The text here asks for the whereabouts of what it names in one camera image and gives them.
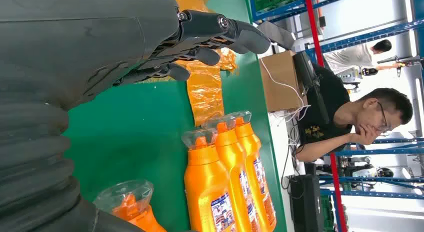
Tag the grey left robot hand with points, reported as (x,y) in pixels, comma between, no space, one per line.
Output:
(82,42)

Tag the orange detergent bottle clear cap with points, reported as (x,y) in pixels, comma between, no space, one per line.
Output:
(139,217)
(253,141)
(205,184)
(232,154)

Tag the yellow taped cardboard sheet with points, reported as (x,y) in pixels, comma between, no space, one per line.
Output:
(205,95)

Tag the brown cardboard box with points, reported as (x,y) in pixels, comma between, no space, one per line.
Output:
(278,85)

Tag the white table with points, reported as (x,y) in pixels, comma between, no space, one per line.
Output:
(276,151)

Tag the black handheld device with antenna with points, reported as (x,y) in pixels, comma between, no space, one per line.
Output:
(304,70)

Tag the blue and red shelf rack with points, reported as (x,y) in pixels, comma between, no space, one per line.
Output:
(313,25)

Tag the person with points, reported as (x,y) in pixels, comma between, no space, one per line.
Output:
(331,98)
(348,57)

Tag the grey machine with buttons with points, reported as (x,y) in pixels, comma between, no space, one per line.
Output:
(349,75)

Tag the black carrying case yellow label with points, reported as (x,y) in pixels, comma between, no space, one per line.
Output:
(304,204)

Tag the black round device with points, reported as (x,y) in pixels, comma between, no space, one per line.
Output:
(369,71)

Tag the yellow and black tool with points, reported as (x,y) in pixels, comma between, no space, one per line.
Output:
(399,67)

